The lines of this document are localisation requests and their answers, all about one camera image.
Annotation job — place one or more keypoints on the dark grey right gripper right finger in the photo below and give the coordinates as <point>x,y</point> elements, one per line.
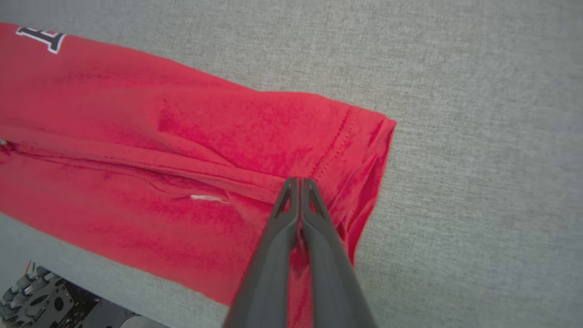
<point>334,282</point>

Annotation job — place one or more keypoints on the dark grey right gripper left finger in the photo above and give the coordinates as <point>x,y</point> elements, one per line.
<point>268,273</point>

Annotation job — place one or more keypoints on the red and white basketball jersey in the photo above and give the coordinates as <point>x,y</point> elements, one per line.
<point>136,127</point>

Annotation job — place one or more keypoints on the black robot wheeled base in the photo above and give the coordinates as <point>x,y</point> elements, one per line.
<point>104,314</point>

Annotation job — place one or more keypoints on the grey fabric sofa seat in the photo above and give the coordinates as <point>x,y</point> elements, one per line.
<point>455,136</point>

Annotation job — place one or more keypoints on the black mecanum wheel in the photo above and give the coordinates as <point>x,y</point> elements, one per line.
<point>32,300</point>

